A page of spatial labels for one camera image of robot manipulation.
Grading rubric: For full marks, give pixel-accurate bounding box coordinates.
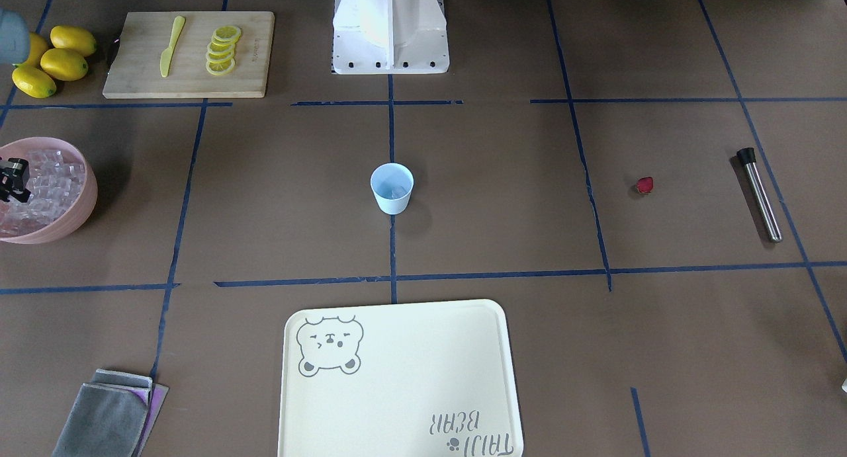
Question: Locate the red strawberry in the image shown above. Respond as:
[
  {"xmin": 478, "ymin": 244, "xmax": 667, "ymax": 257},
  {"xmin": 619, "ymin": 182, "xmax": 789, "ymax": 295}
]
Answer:
[{"xmin": 635, "ymin": 177, "xmax": 654, "ymax": 195}]

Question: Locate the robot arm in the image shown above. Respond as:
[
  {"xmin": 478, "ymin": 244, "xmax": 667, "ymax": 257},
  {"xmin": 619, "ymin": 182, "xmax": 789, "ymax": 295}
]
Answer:
[{"xmin": 1, "ymin": 8, "xmax": 30, "ymax": 64}]

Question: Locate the light blue cup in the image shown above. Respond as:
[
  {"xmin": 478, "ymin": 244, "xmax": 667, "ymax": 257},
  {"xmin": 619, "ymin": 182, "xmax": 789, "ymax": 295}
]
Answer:
[{"xmin": 370, "ymin": 162, "xmax": 415, "ymax": 215}]

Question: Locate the pile of ice cubes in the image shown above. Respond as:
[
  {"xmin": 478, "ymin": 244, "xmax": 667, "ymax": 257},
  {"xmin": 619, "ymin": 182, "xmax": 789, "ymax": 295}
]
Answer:
[{"xmin": 1, "ymin": 149, "xmax": 87, "ymax": 237}]

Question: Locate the cream bear tray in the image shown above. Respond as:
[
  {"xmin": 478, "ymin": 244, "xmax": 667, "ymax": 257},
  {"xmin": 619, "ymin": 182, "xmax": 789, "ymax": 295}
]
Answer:
[{"xmin": 277, "ymin": 298, "xmax": 525, "ymax": 456}]

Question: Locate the lemon slices row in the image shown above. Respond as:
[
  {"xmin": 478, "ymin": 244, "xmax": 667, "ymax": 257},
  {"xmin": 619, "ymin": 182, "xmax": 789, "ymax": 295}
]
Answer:
[{"xmin": 205, "ymin": 25, "xmax": 242, "ymax": 75}]

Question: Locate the yellow plastic knife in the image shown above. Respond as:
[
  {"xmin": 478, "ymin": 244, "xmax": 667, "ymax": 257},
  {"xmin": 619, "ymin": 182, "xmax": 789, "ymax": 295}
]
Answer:
[{"xmin": 158, "ymin": 16, "xmax": 187, "ymax": 78}]

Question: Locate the wooden cutting board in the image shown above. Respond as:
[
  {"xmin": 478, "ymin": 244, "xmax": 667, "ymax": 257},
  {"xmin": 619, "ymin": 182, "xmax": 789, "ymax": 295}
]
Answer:
[{"xmin": 103, "ymin": 11, "xmax": 275, "ymax": 99}]

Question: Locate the pink bowl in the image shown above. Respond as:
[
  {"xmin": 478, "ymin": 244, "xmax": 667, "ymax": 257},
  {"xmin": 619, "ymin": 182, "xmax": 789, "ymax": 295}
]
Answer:
[{"xmin": 1, "ymin": 137, "xmax": 98, "ymax": 244}]

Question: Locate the folded grey cloth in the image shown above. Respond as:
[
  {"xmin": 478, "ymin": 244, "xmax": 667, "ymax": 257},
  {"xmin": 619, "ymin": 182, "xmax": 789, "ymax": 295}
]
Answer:
[{"xmin": 52, "ymin": 368, "xmax": 169, "ymax": 456}]

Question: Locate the yellow lemon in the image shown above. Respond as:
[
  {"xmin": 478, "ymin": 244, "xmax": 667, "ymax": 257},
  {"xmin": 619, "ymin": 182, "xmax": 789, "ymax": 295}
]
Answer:
[
  {"xmin": 50, "ymin": 25, "xmax": 98, "ymax": 58},
  {"xmin": 40, "ymin": 48, "xmax": 89, "ymax": 81},
  {"xmin": 11, "ymin": 65, "xmax": 57, "ymax": 99},
  {"xmin": 13, "ymin": 32, "xmax": 51, "ymax": 68}
]

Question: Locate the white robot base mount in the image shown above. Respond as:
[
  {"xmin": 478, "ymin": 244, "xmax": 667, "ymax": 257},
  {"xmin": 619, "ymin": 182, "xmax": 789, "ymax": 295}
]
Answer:
[{"xmin": 331, "ymin": 0, "xmax": 451, "ymax": 75}]

